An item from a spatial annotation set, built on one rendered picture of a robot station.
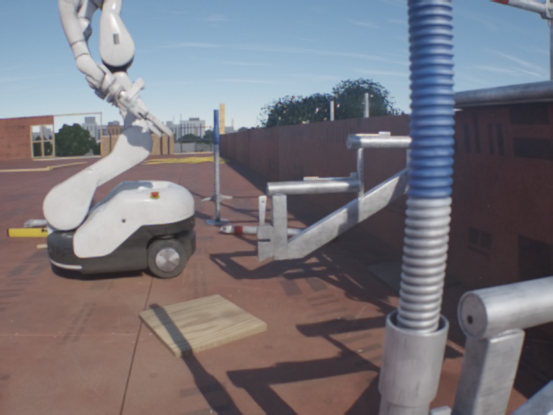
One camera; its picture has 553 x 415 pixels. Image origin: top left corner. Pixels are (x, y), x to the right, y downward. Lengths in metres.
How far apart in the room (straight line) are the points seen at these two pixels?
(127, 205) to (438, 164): 1.37
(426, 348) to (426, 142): 0.17
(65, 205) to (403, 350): 1.56
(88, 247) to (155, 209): 0.31
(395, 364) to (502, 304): 0.12
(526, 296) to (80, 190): 1.60
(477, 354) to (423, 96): 0.26
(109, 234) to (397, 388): 1.37
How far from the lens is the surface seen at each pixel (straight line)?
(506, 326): 0.42
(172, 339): 1.17
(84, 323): 1.38
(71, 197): 1.75
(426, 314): 0.35
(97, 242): 1.61
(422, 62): 0.33
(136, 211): 1.59
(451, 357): 1.17
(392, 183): 1.54
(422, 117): 0.32
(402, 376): 0.37
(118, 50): 1.77
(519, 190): 1.43
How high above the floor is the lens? 0.57
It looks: 10 degrees down
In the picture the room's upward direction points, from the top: straight up
